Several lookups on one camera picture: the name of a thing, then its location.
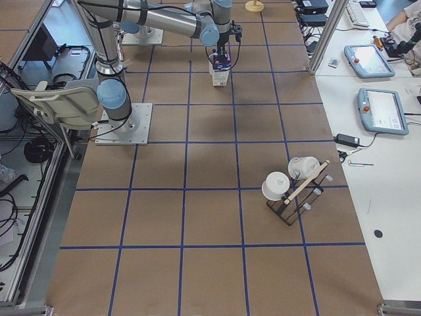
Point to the grey office chair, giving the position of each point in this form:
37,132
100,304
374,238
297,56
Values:
74,107

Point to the far teach pendant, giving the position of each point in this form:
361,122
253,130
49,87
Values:
368,61

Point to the white cup on rack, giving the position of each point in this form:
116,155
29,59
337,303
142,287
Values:
302,167
275,186

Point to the black wire cup rack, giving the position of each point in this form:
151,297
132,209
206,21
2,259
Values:
300,196

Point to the black power adapter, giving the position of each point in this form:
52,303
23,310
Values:
347,140

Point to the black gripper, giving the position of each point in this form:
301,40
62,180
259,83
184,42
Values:
222,41

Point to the wooden mug tree stand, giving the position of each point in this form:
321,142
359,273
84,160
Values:
254,6

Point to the white HOME mug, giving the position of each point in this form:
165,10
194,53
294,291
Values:
211,71

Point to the aluminium frame post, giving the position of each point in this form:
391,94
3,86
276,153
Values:
335,15

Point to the near teach pendant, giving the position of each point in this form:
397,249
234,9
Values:
381,111

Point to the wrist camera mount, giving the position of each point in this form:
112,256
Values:
236,31

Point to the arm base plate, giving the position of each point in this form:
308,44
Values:
134,131
131,40

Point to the teach pendant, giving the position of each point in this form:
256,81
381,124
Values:
368,61
381,111

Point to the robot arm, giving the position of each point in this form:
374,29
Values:
134,29
208,21

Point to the blue white milk carton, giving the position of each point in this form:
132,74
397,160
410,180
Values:
221,67

